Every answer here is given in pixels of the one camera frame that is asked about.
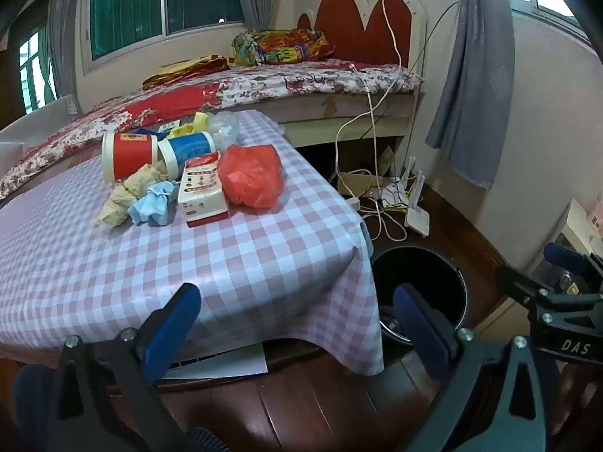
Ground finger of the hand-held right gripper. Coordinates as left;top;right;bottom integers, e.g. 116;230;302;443
497;266;557;308
544;242;603;289

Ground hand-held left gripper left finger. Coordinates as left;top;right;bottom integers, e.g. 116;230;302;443
52;282;203;452

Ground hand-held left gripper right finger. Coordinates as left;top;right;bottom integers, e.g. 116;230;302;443
393;283;566;452

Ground black round bin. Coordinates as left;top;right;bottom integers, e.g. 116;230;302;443
370;242;469;344

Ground blue tissue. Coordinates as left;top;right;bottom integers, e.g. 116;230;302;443
128;180;179;227

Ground beige paper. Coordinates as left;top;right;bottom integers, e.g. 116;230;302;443
93;160;182;229

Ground red white carton box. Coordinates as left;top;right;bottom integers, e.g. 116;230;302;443
178;152;231;228

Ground red plastic bag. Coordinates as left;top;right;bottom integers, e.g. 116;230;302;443
217;144;283;209

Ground red paper cup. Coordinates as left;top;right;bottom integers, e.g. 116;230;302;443
102;132;159;183

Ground blue paper cup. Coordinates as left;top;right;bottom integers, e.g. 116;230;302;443
158;132;216;182

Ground yellow wrapper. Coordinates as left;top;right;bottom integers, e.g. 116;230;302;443
166;112;210;141

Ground clear plastic bag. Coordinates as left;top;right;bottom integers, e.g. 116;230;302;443
207;111;240;148

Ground white cabinet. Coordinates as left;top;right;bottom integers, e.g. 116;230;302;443
471;198;603;340

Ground pink printed packets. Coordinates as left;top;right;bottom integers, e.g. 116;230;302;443
584;198;603;234

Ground pink checkered tablecloth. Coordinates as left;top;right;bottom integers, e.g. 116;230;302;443
0;109;384;375

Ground white router with antennas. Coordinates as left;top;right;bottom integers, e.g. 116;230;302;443
403;155;432;238

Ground white modem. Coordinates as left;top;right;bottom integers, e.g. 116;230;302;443
381;183;407;209

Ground cardboard box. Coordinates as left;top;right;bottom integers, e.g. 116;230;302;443
337;169;401;199

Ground long grey curtain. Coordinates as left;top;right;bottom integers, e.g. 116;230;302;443
425;0;516;191

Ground red floral quilt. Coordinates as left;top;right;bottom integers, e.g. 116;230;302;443
70;80;223;133

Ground folded yellow red blanket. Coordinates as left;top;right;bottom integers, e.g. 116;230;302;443
141;55;229;90

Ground bed with floral sheet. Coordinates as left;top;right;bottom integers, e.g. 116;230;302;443
0;59;425;199

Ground red heart headboard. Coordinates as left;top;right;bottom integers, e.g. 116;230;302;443
297;0;429;81

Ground colourful printed pillow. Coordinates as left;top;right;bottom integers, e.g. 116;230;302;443
231;28;335;67

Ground sheer grey curtain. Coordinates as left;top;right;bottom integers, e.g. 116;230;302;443
47;0;90;104

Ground white power strip with cables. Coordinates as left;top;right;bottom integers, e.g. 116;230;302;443
334;0;410;243

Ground narrow white frame window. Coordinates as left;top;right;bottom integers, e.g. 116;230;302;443
19;26;60;114

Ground large white frame window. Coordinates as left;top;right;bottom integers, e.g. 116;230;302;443
82;0;246;73

